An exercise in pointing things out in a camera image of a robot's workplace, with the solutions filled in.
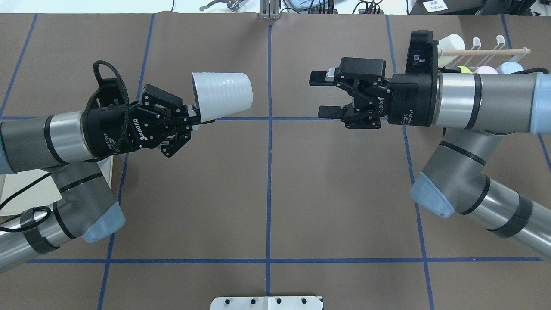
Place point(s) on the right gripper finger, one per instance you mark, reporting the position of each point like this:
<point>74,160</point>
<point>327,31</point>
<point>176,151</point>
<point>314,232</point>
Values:
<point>331,112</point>
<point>323,78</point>

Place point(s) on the white wire cup rack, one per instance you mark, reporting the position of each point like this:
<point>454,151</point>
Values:
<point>477,54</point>

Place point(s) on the yellow plastic cup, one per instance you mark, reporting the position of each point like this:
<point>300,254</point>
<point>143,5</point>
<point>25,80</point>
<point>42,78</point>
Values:
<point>464,69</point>

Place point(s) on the pink plastic cup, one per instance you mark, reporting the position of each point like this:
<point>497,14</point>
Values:
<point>485,69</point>

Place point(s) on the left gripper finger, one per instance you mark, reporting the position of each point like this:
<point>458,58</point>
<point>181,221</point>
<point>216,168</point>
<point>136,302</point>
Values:
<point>202,124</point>
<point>193,113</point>

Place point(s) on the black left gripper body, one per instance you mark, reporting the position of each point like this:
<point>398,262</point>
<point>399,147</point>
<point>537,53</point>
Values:
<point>104,131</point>

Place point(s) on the blue plastic cup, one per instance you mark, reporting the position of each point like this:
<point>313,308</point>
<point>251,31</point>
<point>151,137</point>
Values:
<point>509,67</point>

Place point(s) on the cream plastic cup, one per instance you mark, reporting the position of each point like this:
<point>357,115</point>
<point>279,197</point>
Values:
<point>448,45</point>

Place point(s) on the grey plastic cup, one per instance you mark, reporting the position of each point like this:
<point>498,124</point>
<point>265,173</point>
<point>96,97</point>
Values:
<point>224,94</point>

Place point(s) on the aluminium frame post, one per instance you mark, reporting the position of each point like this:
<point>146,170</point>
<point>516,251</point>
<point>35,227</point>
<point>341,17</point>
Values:
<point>269,9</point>

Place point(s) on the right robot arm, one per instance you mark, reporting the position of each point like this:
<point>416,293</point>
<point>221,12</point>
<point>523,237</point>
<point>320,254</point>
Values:
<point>477,111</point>

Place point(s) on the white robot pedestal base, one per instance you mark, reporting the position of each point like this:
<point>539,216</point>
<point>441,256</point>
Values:
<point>268,303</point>

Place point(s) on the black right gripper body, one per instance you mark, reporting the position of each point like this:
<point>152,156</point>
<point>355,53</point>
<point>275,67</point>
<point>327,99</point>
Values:
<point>414,100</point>

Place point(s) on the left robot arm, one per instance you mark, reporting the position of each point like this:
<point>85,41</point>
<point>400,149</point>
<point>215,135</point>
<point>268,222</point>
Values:
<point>67,147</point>

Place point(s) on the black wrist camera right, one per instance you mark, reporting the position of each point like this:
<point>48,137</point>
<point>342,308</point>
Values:
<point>422,52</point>

